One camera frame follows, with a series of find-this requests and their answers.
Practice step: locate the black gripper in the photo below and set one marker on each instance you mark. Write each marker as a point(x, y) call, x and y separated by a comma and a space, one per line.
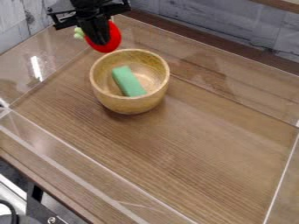
point(90, 14)

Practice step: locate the red plush fruit green stem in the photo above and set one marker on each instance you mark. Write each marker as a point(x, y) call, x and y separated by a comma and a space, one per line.
point(111, 45)

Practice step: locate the wooden bowl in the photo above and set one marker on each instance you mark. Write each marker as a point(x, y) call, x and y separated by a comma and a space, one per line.
point(151, 71)

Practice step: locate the green rectangular block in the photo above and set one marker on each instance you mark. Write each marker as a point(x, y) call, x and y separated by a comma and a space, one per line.
point(127, 82)

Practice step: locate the clear acrylic tray wall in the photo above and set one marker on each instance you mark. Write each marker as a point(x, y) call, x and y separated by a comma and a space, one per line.
point(96, 193)

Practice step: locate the black metal table frame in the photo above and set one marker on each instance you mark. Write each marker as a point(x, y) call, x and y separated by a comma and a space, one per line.
point(45, 209)

